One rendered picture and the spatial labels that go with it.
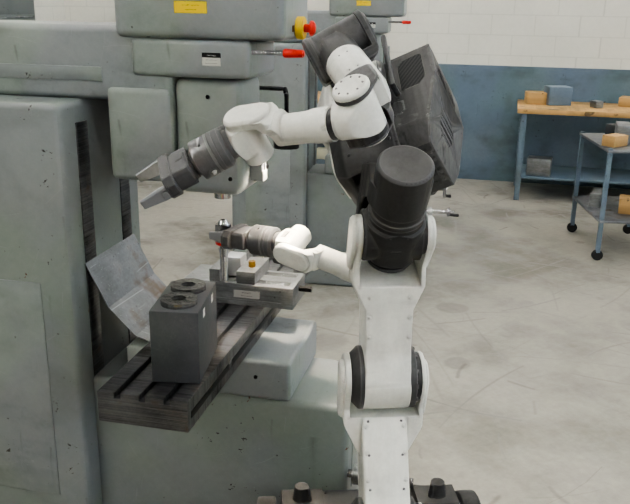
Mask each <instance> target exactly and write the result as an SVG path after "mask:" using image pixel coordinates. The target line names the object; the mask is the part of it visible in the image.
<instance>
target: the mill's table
mask: <svg viewBox="0 0 630 504"><path fill-rule="evenodd" d="M264 258H269V270H272V271H283V272H294V273H304V272H301V271H298V270H295V269H293V268H290V267H288V266H285V265H282V264H276V263H273V260H272V258H270V257H264ZM308 273H309V272H307V273H304V274H305V277H306V276H307V274H308ZM216 307H217V349H216V351H215V353H214V355H213V357H212V359H211V361H210V364H209V366H208V368H207V370H206V372H205V374H204V376H203V379H202V381H201V383H200V384H191V383H171V382H153V381H152V365H151V346H150V342H149V343H148V344H147V345H146V346H145V347H143V348H142V349H141V350H140V351H139V352H138V353H137V354H136V355H135V356H134V357H133V358H132V359H131V360H130V361H129V362H127V363H126V364H125V365H124V366H123V367H122V368H121V369H120V370H119V371H118V372H117V373H116V374H115V375H114V376H113V377H111V378H110V379H109V380H108V381H107V382H106V383H105V384H104V385H103V386H102V387H101V388H100V389H99V390H98V391H97V397H98V410H99V420H100V421H108V422H115V423H122V424H129V425H136V426H143V427H150V428H158V429H165V430H172V431H179V432H186V433H188V432H189V431H190V430H191V429H192V427H193V426H194V425H195V423H196V422H197V421H198V419H199V418H200V417H201V415H202V414H203V413H204V411H205V410H206V409H207V407H208V406H209V405H210V403H211V402H212V401H213V399H214V398H215V397H216V395H217V394H218V393H219V391H220V390H221V389H222V387H223V386H224V385H225V383H226V382H227V381H228V379H229V378H230V377H231V375H232V374H233V373H234V371H235V370H236V369H237V367H238V366H239V365H240V363H241V362H242V361H243V359H244V358H245V357H246V355H247V354H248V353H249V351H250V350H251V349H252V348H253V346H254V345H255V344H256V342H257V341H258V340H259V338H260V337H261V336H262V334H263V333H264V332H265V330H266V329H267V328H268V326H269V325H270V324H271V322H272V321H273V320H274V318H275V317H276V316H277V314H278V313H279V312H280V310H281V309H276V308H267V307H257V306H247V305H237V304H228V303H218V302H216Z"/></svg>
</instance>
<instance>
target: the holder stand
mask: <svg viewBox="0 0 630 504"><path fill-rule="evenodd" d="M149 326H150V346H151V365H152V381H153V382H171V383H191V384H200V383H201V381H202V379H203V376H204V374H205V372H206V370H207V368H208V366H209V364H210V361H211V359H212V357H213V355H214V353H215V351H216V349H217V307H216V283H215V282H205V281H203V280H200V279H195V278H185V279H179V280H176V281H171V282H170V283H169V285H168V286H167V287H166V289H165V290H164V292H163V293H162V294H161V296H160V297H159V298H158V300H157V301H156V302H155V304H154V305H153V306H152V308H151V309H150V310H149Z"/></svg>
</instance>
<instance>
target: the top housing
mask: <svg viewBox="0 0 630 504"><path fill-rule="evenodd" d="M114 3H115V20H116V31H117V33H118V34H119V35H120V36H122V37H144V38H177V39H213V40H249V41H284V40H289V39H295V38H296V36H295V20H296V18H297V17H298V16H304V17H305V18H306V21H307V0H114ZM292 25H294V32H292Z"/></svg>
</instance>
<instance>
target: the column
mask: <svg viewBox="0 0 630 504"><path fill-rule="evenodd" d="M132 234H134V235H135V237H136V239H137V241H138V243H139V245H140V246H141V242H140V223H139V205H138V186H137V180H132V179H119V178H116V177H115V176H114V175H113V170H112V154H111V138H110V122H109V106H108V99H88V98H67V97H45V96H23V95H2V94H0V504H103V503H102V490H101V477H100V463H99V450H98V437H97V424H96V411H95V397H94V384H93V379H94V376H96V374H97V373H98V372H99V371H101V370H102V369H103V368H104V366H105V365H107V364H108V363H109V362H110V361H111V360H112V359H113V358H114V357H116V356H117V355H118V354H119V353H120V352H121V351H122V350H123V349H124V348H126V347H127V346H128V345H129V344H130V343H131V342H132V341H133V340H135V339H136V338H137V337H136V336H135V335H134V334H133V333H132V332H131V331H130V330H129V329H128V328H127V327H126V326H125V325H124V324H123V323H122V322H121V321H120V320H119V319H118V318H117V316H116V315H115V314H114V313H113V312H112V311H111V310H110V309H109V308H108V306H107V304H106V303H105V301H104V299H103V297H102V295H101V293H100V291H99V290H98V288H97V286H96V284H95V282H94V280H93V278H92V277H91V275H90V273H89V271H88V269H87V267H86V265H85V263H87V262H88V261H90V260H92V259H93V258H95V257H96V256H98V255H100V254H101V253H103V252H104V251H106V250H108V249H109V248H111V247H113V246H114V245H116V244H117V243H119V242H121V241H122V240H124V239H126V238H127V237H129V236H131V235H132Z"/></svg>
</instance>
